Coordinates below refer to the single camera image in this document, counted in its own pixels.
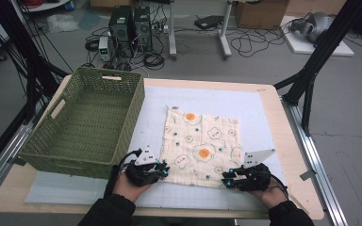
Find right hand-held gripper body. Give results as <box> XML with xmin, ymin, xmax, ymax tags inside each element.
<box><xmin>235</xmin><ymin>148</ymin><xmax>276</xmax><ymax>192</ymax></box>

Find clear plastic bag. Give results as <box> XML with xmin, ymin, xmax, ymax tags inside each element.
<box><xmin>46</xmin><ymin>12</ymin><xmax>80</xmax><ymax>34</ymax></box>

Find grey power supply unit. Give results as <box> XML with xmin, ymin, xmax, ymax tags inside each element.
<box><xmin>98</xmin><ymin>36</ymin><xmax>112</xmax><ymax>63</ymax></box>

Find black computer tower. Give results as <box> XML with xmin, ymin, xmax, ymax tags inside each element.
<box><xmin>107</xmin><ymin>5</ymin><xmax>134</xmax><ymax>58</ymax></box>
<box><xmin>133</xmin><ymin>6</ymin><xmax>154</xmax><ymax>53</ymax></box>

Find coiled black cable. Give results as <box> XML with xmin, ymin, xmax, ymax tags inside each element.
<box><xmin>142</xmin><ymin>51</ymin><xmax>166</xmax><ymax>71</ymax></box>

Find aluminium rail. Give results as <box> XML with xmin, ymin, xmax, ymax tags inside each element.
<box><xmin>0</xmin><ymin>123</ymin><xmax>34</xmax><ymax>205</ymax></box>
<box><xmin>281</xmin><ymin>97</ymin><xmax>349</xmax><ymax>226</ymax></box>

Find loose black floor cables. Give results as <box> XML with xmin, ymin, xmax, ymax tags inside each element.
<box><xmin>229</xmin><ymin>18</ymin><xmax>296</xmax><ymax>58</ymax></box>

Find grey metal bracket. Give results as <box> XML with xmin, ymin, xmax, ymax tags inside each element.
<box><xmin>299</xmin><ymin>169</ymin><xmax>318</xmax><ymax>182</ymax></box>

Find grey rounded device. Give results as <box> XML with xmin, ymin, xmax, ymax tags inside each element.
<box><xmin>288</xmin><ymin>11</ymin><xmax>336</xmax><ymax>43</ymax></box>

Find black metal frame stand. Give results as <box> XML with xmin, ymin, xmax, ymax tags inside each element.
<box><xmin>0</xmin><ymin>0</ymin><xmax>70</xmax><ymax>125</ymax></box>
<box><xmin>272</xmin><ymin>0</ymin><xmax>362</xmax><ymax>137</ymax></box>

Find black flat box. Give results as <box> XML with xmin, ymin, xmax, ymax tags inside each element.
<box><xmin>193</xmin><ymin>14</ymin><xmax>224</xmax><ymax>31</ymax></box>

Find flat cardboard box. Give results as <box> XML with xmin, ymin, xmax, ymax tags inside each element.
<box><xmin>90</xmin><ymin>0</ymin><xmax>136</xmax><ymax>8</ymax></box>

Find white floor board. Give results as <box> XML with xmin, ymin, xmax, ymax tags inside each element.
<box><xmin>281</xmin><ymin>15</ymin><xmax>355</xmax><ymax>57</ymax></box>

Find person's left hand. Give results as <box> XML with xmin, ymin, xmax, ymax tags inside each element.
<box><xmin>112</xmin><ymin>171</ymin><xmax>154</xmax><ymax>203</ymax></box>

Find white grid mat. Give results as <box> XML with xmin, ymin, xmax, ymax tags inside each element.
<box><xmin>25</xmin><ymin>86</ymin><xmax>287</xmax><ymax>211</ymax></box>

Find green woven basket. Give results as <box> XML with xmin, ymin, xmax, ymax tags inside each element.
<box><xmin>18</xmin><ymin>66</ymin><xmax>146</xmax><ymax>179</ymax></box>

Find white round table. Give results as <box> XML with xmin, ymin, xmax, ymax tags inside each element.
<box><xmin>18</xmin><ymin>0</ymin><xmax>72</xmax><ymax>13</ymax></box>

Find white desk leg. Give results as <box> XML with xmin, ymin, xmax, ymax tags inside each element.
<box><xmin>168</xmin><ymin>0</ymin><xmax>178</xmax><ymax>60</ymax></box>
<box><xmin>218</xmin><ymin>0</ymin><xmax>234</xmax><ymax>60</ymax></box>

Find large cardboard box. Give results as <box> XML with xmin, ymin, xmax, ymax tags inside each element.
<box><xmin>234</xmin><ymin>0</ymin><xmax>290</xmax><ymax>30</ymax></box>

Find cream printed cloth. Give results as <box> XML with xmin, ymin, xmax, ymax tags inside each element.
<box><xmin>158</xmin><ymin>106</ymin><xmax>243</xmax><ymax>188</ymax></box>

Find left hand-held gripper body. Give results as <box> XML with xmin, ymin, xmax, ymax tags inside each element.
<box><xmin>123</xmin><ymin>144</ymin><xmax>164</xmax><ymax>188</ymax></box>

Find person's right hand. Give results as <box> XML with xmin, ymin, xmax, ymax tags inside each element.
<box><xmin>249</xmin><ymin>183</ymin><xmax>288</xmax><ymax>210</ymax></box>

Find right hand-held gripper cable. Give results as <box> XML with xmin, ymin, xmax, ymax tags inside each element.
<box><xmin>270</xmin><ymin>175</ymin><xmax>289</xmax><ymax>199</ymax></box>

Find left hand-held gripper cable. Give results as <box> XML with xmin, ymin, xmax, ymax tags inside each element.
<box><xmin>107</xmin><ymin>150</ymin><xmax>143</xmax><ymax>199</ymax></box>

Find hand-held gripper cable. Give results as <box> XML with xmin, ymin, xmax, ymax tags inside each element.
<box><xmin>107</xmin><ymin>150</ymin><xmax>143</xmax><ymax>199</ymax></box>
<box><xmin>270</xmin><ymin>175</ymin><xmax>289</xmax><ymax>199</ymax></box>

